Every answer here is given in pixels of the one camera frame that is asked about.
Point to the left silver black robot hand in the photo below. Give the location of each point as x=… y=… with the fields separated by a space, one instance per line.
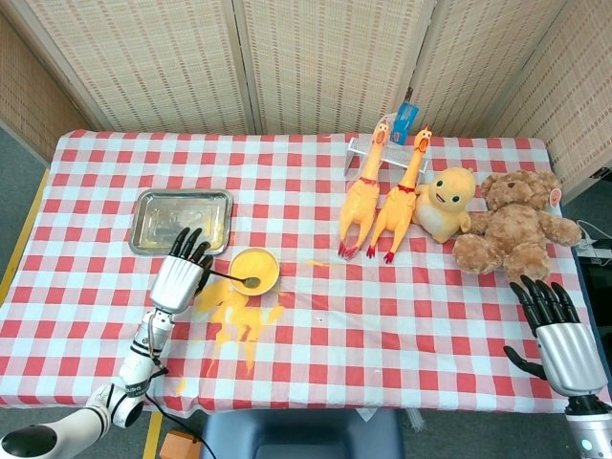
x=177 y=282

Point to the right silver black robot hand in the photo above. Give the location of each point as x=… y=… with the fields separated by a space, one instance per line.
x=569 y=354

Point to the dark metal spoon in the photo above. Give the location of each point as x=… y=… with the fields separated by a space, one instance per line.
x=251 y=282

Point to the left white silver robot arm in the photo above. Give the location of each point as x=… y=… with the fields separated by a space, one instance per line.
x=138 y=363

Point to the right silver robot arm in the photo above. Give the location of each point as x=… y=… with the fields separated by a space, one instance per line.
x=588 y=425

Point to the beige bowl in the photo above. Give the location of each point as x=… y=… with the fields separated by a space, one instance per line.
x=259 y=292

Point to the rectangular metal tray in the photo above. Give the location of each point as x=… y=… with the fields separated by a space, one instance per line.
x=162 y=215

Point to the black equipment case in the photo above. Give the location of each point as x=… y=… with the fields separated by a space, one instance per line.
x=597 y=282

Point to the brown teddy bear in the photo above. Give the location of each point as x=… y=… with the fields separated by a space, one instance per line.
x=511 y=229

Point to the orange box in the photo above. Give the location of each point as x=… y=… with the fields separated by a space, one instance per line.
x=179 y=447

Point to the red white checkered tablecloth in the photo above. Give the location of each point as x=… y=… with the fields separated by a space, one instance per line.
x=334 y=334

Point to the plastic-wrapped yellow rubber chicken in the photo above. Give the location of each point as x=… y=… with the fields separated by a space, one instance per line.
x=358 y=205

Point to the dark blue robot torso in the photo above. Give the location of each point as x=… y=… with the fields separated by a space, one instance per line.
x=306 y=435

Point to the yellow plush duck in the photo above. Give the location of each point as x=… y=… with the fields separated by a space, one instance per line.
x=444 y=196

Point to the beige woven folding screen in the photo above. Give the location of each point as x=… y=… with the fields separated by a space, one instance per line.
x=167 y=62

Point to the blue hang tag card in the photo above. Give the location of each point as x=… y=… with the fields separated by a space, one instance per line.
x=404 y=122

